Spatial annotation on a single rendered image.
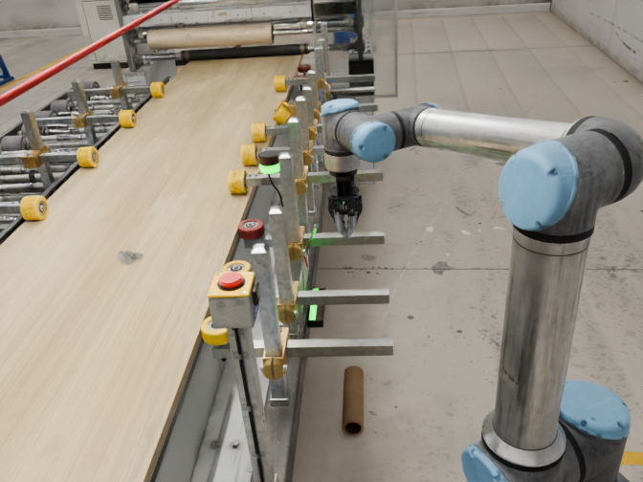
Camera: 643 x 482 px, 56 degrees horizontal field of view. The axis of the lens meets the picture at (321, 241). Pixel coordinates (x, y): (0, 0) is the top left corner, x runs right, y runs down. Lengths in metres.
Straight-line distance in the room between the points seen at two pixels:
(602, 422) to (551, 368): 0.27
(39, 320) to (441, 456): 1.43
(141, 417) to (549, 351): 0.78
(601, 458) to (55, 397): 1.10
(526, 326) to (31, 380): 1.04
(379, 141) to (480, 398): 1.46
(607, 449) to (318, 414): 1.38
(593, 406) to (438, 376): 1.37
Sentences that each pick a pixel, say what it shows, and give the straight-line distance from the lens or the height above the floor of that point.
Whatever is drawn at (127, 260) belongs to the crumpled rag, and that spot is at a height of 0.91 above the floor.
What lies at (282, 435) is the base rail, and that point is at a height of 0.70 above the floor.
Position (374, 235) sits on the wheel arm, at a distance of 1.86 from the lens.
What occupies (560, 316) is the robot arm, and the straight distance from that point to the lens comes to 1.00.
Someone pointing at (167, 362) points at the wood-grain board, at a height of 0.90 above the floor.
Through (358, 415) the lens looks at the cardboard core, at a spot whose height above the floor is 0.07.
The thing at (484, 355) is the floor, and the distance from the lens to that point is 2.76.
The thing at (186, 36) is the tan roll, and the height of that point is 1.06.
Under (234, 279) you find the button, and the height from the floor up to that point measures 1.23.
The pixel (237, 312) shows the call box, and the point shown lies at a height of 1.19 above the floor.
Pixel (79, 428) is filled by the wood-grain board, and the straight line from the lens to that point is 1.32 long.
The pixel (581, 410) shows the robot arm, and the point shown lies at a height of 0.87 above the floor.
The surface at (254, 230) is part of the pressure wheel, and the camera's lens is 1.85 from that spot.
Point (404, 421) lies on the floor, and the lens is 2.45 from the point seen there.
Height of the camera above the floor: 1.77
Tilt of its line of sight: 30 degrees down
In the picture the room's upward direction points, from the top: 4 degrees counter-clockwise
